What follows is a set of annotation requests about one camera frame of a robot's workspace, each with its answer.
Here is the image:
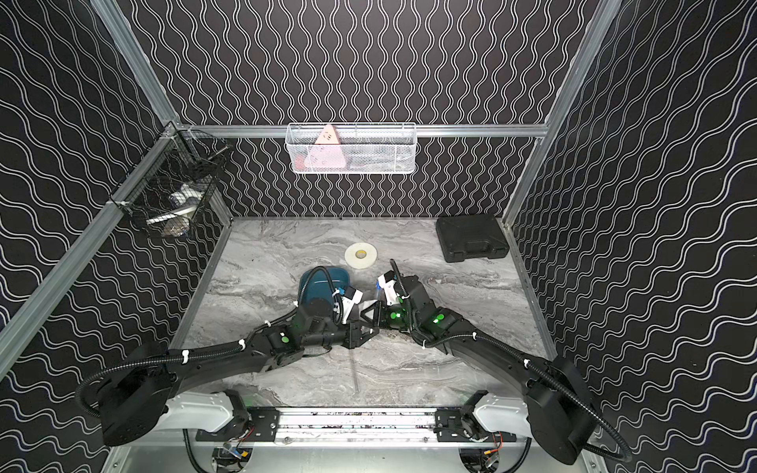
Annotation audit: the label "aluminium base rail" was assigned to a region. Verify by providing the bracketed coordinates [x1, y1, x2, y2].
[106, 396, 593, 453]

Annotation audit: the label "teal plastic tray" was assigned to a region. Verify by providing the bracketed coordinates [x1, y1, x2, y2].
[298, 266, 351, 305]

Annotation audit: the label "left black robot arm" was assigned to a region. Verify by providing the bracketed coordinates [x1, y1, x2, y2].
[74, 299, 386, 447]

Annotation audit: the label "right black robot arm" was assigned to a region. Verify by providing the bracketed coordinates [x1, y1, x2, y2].
[360, 273, 633, 464]

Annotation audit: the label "pink triangular card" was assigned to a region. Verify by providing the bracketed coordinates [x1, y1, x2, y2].
[304, 123, 347, 171]

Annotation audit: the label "black wire basket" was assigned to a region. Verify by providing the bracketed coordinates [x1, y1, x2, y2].
[114, 130, 233, 238]

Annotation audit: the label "black plastic case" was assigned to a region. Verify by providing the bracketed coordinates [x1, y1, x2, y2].
[436, 214, 510, 263]

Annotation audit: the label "clear wire basket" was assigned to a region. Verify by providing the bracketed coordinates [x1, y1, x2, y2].
[285, 122, 418, 175]

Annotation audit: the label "white tape roll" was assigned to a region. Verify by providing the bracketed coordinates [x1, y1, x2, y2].
[344, 242, 378, 270]

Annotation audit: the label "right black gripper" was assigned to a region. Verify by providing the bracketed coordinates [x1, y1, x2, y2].
[357, 300, 419, 332]

